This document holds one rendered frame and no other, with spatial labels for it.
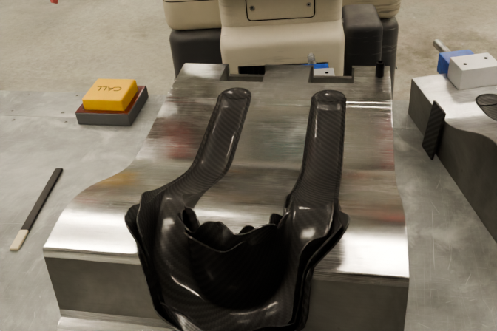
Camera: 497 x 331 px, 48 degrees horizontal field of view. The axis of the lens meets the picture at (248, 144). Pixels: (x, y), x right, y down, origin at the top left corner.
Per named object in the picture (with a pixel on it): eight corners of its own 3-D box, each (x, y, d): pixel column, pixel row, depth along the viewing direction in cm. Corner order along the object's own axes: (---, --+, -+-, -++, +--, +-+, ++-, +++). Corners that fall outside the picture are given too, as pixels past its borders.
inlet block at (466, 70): (417, 61, 81) (421, 26, 78) (450, 57, 82) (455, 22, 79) (455, 108, 71) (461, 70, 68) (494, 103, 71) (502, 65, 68)
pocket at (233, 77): (229, 88, 74) (226, 63, 72) (269, 89, 73) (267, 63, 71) (222, 106, 70) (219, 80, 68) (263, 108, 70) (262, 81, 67)
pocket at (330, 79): (311, 90, 72) (310, 64, 70) (353, 91, 71) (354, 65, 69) (308, 108, 68) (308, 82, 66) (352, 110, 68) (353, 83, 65)
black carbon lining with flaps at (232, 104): (220, 102, 68) (211, 29, 63) (355, 106, 65) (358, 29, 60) (118, 352, 41) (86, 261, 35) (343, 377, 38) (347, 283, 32)
